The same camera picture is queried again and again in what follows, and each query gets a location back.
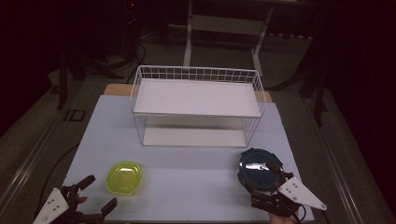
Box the yellow-green plastic bowl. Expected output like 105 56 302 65
106 161 144 197

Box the glass container with dark lid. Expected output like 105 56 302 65
236 147 285 196

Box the person's right hand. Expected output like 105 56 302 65
268 214 300 224

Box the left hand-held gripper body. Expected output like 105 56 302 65
32 185 105 224

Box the black metal stand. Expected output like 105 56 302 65
298 69 330 127
56 50 82 110

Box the white wire shelf rack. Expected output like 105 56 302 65
130 64 267 149

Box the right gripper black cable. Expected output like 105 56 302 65
298 203 308 224

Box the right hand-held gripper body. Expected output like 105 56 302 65
250 176 328 218

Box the black cable bundle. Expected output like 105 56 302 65
90 36 148 84

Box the black floor socket box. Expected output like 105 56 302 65
64 108 87 122

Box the white metal stand frame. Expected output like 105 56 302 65
182 0 275 77

